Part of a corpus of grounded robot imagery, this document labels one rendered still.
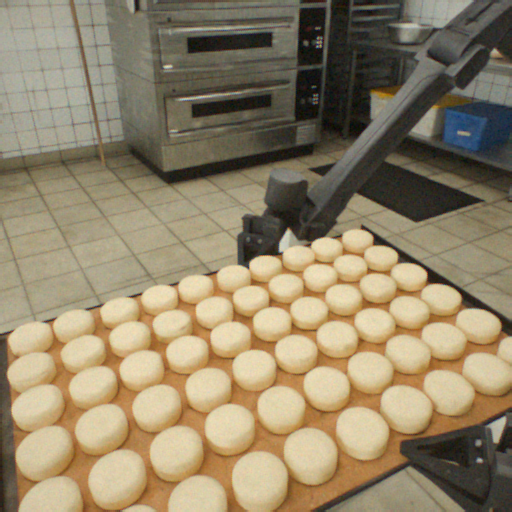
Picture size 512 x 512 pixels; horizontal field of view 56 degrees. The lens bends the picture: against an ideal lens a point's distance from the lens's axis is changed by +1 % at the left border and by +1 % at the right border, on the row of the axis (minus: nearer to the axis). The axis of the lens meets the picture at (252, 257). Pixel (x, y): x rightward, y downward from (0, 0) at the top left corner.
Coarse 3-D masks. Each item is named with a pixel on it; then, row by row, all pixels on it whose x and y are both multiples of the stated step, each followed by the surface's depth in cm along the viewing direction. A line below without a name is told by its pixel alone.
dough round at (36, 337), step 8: (24, 328) 62; (32, 328) 62; (40, 328) 62; (48, 328) 62; (16, 336) 60; (24, 336) 60; (32, 336) 60; (40, 336) 60; (48, 336) 61; (16, 344) 59; (24, 344) 59; (32, 344) 59; (40, 344) 60; (48, 344) 61; (16, 352) 59; (24, 352) 59; (32, 352) 59; (40, 352) 60
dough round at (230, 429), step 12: (216, 408) 49; (228, 408) 49; (240, 408) 49; (216, 420) 48; (228, 420) 48; (240, 420) 48; (252, 420) 48; (216, 432) 47; (228, 432) 47; (240, 432) 47; (252, 432) 47; (216, 444) 46; (228, 444) 46; (240, 444) 46
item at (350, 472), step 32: (96, 320) 66; (192, 320) 65; (352, 320) 64; (448, 320) 63; (160, 352) 60; (320, 352) 59; (384, 352) 58; (480, 352) 58; (64, 384) 56; (160, 384) 55; (288, 384) 54; (416, 384) 54; (64, 416) 52; (128, 416) 51; (192, 416) 51; (256, 416) 51; (320, 416) 51; (448, 416) 50; (480, 416) 50; (128, 448) 48; (256, 448) 47; (160, 480) 45; (224, 480) 45; (288, 480) 44; (352, 480) 44
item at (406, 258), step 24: (384, 240) 80; (456, 288) 68; (0, 336) 64; (0, 360) 60; (0, 384) 56; (0, 408) 53; (0, 432) 50; (0, 456) 48; (0, 480) 45; (0, 504) 43; (336, 504) 43
